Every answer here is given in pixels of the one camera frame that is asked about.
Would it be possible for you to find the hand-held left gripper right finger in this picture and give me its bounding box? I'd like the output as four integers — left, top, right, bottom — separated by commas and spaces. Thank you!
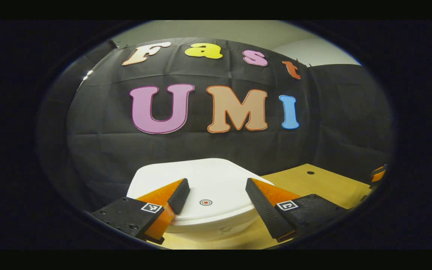
245, 177, 351, 243

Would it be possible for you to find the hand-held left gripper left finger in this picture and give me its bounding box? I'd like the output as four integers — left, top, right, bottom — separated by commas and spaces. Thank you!
88, 178, 191, 244

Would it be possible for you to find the white desktop garbage bin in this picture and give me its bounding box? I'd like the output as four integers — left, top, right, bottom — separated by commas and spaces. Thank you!
127, 158, 275, 242

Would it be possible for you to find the wooden desktop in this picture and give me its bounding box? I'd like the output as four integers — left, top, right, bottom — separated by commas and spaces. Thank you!
147, 163, 374, 250

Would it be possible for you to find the black backdrop cloth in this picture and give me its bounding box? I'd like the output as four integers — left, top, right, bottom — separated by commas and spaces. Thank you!
38, 37, 396, 214

